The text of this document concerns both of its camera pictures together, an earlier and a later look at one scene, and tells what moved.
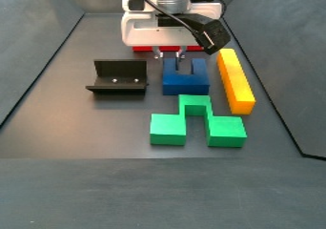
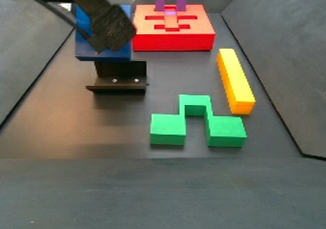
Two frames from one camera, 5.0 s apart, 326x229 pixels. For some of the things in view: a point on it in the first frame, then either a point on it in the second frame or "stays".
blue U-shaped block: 179,83 to 85,48
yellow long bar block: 235,82 stays
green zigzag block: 226,131 stays
